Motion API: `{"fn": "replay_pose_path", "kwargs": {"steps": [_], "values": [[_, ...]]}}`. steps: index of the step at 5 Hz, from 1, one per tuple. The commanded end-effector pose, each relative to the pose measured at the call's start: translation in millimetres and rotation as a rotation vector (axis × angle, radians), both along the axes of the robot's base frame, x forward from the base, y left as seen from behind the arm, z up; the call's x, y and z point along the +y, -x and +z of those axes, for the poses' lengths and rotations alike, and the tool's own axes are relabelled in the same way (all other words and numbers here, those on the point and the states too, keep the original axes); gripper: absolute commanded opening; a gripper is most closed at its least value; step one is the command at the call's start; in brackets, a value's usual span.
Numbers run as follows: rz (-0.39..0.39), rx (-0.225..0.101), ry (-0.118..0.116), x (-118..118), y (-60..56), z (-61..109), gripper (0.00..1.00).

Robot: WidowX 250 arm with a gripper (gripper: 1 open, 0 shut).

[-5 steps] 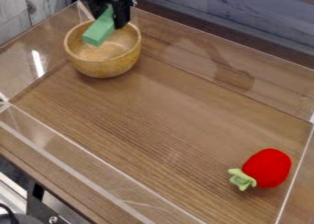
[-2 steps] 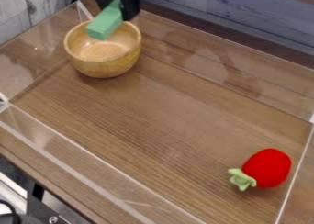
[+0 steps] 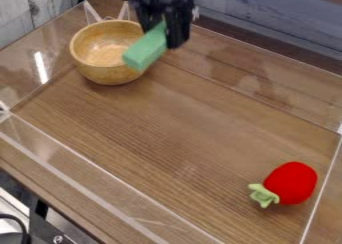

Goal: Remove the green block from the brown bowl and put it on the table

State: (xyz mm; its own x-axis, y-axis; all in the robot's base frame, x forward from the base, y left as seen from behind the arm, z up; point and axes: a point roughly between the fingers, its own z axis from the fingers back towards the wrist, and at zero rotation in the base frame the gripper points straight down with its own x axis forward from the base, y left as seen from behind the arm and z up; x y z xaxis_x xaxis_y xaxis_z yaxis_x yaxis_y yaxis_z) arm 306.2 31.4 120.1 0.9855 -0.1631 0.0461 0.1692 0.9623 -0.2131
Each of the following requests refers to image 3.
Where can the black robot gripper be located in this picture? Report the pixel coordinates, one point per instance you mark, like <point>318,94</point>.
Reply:
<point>178,14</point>

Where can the green rectangular block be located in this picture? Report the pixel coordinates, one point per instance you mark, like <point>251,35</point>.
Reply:
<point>147,49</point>

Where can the brown wooden bowl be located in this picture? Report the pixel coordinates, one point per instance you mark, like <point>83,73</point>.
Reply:
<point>96,48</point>

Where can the red plush strawberry toy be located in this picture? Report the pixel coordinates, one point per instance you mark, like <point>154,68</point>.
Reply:
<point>288,186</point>

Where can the clear acrylic tray wall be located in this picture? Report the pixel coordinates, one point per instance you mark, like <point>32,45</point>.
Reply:
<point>147,162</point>

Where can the black metal table bracket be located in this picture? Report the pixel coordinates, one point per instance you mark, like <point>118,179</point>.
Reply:
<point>43,232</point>

